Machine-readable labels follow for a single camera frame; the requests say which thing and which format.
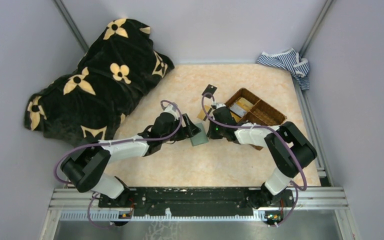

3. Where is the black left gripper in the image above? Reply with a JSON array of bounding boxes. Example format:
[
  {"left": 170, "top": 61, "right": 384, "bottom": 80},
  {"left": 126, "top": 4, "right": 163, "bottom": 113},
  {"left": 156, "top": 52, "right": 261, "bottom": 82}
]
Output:
[{"left": 161, "top": 113, "right": 201, "bottom": 143}]

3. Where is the green card holder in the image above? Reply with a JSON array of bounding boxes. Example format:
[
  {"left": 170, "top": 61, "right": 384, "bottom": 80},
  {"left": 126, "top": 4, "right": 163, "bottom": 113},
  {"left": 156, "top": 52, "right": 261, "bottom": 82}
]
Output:
[{"left": 190, "top": 123, "right": 209, "bottom": 147}]

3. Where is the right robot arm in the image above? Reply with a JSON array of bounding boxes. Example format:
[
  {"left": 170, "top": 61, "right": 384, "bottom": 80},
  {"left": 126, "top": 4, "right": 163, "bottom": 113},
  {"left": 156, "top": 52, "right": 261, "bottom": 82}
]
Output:
[{"left": 207, "top": 103, "right": 317, "bottom": 206}]

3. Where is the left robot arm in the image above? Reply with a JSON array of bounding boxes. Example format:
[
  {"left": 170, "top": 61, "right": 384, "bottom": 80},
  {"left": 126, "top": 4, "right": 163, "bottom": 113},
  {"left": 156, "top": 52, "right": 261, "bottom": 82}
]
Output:
[{"left": 60, "top": 112, "right": 201, "bottom": 207}]

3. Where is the silver card in basket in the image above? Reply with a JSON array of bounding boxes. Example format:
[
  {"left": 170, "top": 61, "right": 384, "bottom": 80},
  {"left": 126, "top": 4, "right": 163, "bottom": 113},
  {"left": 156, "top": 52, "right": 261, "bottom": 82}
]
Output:
[{"left": 229, "top": 102, "right": 248, "bottom": 117}]

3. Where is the gold card on table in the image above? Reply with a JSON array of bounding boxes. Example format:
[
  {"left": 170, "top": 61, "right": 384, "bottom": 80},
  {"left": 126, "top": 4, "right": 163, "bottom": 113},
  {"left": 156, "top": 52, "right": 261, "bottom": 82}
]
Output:
[{"left": 196, "top": 105, "right": 212, "bottom": 121}]

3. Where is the black card on table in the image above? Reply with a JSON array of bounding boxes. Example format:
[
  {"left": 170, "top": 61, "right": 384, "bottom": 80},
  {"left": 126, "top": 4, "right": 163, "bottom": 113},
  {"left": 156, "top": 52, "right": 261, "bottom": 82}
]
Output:
[{"left": 201, "top": 84, "right": 218, "bottom": 99}]

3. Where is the woven wicker divided basket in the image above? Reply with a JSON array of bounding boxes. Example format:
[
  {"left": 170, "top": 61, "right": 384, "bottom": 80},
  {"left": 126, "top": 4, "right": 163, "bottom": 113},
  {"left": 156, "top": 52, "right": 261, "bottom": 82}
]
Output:
[{"left": 224, "top": 87, "right": 288, "bottom": 151}]

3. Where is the black floral blanket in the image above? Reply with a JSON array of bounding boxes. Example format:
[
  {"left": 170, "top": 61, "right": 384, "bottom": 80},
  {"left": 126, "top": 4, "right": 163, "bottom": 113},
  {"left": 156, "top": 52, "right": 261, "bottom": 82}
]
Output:
[{"left": 23, "top": 18, "right": 175, "bottom": 146}]

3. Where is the blue striped cloth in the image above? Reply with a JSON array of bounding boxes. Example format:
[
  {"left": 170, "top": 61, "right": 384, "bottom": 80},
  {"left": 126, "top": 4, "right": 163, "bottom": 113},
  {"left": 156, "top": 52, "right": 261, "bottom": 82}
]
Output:
[{"left": 256, "top": 48, "right": 311, "bottom": 91}]

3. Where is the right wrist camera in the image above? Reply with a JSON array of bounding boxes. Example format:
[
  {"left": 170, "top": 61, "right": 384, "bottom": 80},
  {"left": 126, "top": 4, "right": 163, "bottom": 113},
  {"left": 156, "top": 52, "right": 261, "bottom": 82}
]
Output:
[{"left": 211, "top": 102, "right": 226, "bottom": 110}]

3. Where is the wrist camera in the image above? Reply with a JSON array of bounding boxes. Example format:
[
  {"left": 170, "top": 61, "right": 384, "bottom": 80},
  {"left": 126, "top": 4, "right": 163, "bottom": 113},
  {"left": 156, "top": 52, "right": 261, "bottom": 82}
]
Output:
[
  {"left": 211, "top": 102, "right": 226, "bottom": 110},
  {"left": 163, "top": 103, "right": 180, "bottom": 120}
]

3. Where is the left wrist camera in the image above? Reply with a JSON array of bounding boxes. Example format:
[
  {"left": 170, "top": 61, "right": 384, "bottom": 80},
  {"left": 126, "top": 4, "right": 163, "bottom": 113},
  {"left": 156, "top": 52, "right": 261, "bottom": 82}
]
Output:
[{"left": 163, "top": 103, "right": 180, "bottom": 120}]

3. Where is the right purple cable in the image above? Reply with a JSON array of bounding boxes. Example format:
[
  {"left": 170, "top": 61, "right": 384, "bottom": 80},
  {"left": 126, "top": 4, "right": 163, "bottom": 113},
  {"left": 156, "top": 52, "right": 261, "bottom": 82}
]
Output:
[{"left": 200, "top": 92, "right": 308, "bottom": 192}]

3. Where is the purple cable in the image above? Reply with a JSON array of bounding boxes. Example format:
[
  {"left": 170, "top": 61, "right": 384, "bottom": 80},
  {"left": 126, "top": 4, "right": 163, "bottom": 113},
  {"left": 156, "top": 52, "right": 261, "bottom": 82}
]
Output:
[
  {"left": 200, "top": 92, "right": 308, "bottom": 192},
  {"left": 53, "top": 99, "right": 184, "bottom": 185}
]

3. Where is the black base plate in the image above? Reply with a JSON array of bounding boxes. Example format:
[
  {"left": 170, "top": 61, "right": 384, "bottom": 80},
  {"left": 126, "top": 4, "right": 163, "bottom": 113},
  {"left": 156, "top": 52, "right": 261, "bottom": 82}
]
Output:
[{"left": 98, "top": 187, "right": 294, "bottom": 217}]

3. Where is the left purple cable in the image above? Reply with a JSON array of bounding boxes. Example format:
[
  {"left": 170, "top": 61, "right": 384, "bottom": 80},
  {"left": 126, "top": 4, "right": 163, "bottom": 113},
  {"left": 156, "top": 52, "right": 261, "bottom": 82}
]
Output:
[{"left": 53, "top": 99, "right": 184, "bottom": 185}]

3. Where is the aluminium frame rail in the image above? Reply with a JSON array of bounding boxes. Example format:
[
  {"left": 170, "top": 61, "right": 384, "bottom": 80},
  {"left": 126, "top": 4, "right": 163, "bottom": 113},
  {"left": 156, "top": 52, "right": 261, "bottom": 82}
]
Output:
[{"left": 40, "top": 186, "right": 360, "bottom": 240}]

